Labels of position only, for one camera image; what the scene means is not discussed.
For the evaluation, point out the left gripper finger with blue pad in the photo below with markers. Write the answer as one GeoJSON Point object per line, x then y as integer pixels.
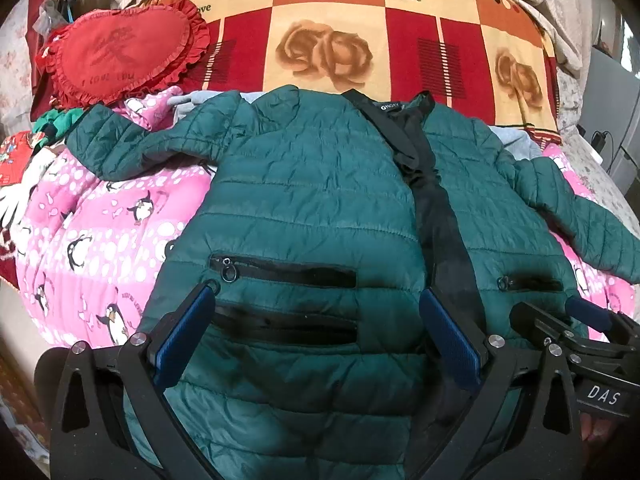
{"type": "Point", "coordinates": [617, 327]}

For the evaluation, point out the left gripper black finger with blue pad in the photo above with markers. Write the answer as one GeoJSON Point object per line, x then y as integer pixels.
{"type": "Point", "coordinates": [111, 418]}
{"type": "Point", "coordinates": [522, 421]}

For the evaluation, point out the dark green quilted puffer jacket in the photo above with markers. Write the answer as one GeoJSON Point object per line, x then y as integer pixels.
{"type": "Point", "coordinates": [261, 413]}

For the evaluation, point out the person's right hand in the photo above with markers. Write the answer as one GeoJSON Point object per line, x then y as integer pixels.
{"type": "Point", "coordinates": [606, 435]}

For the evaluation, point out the pink penguin print quilt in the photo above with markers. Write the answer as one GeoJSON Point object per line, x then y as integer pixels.
{"type": "Point", "coordinates": [100, 239]}

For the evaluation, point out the folded grey garment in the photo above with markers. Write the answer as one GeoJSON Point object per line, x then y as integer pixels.
{"type": "Point", "coordinates": [516, 140]}

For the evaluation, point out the grey cabinet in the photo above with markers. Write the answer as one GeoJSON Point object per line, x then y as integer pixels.
{"type": "Point", "coordinates": [611, 102]}

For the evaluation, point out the green ruffled cloth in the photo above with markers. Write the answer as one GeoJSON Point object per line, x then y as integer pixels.
{"type": "Point", "coordinates": [52, 127]}

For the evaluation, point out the red orange rose blanket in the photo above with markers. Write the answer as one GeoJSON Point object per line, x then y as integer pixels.
{"type": "Point", "coordinates": [486, 59]}

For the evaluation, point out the red heart ruffled pillow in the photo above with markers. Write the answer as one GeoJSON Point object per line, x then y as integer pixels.
{"type": "Point", "coordinates": [106, 56]}

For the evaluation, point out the black charger with cable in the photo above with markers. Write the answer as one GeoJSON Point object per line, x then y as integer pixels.
{"type": "Point", "coordinates": [601, 144]}

